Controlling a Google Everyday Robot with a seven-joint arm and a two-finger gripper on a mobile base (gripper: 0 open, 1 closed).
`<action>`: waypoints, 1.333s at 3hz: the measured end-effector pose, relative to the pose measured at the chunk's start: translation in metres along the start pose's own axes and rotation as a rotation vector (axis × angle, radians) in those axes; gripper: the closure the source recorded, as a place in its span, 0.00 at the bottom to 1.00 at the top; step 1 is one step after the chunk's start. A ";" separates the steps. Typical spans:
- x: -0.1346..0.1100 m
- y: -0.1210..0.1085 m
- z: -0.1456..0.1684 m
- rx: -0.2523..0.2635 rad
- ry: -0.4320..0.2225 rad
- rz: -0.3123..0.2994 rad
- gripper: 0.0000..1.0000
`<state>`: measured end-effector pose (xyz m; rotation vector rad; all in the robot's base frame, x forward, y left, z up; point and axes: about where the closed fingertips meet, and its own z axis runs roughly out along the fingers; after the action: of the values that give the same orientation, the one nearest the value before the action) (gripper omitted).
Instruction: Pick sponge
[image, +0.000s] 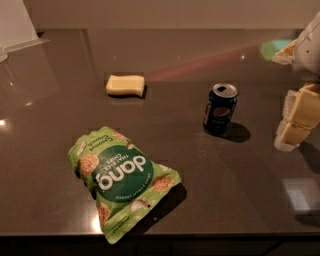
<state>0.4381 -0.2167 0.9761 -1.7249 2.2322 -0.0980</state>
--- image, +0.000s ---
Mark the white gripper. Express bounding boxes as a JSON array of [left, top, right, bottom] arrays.
[[272, 12, 320, 152]]

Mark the yellow sponge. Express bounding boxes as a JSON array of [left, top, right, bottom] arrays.
[[106, 75, 145, 97]]

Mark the blue Pepsi can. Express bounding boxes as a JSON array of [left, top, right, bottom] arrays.
[[203, 83, 238, 135]]

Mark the green dang chips bag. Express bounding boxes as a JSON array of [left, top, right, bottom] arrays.
[[68, 127, 181, 244]]

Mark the white object at left edge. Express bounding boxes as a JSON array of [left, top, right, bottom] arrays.
[[0, 0, 47, 63]]

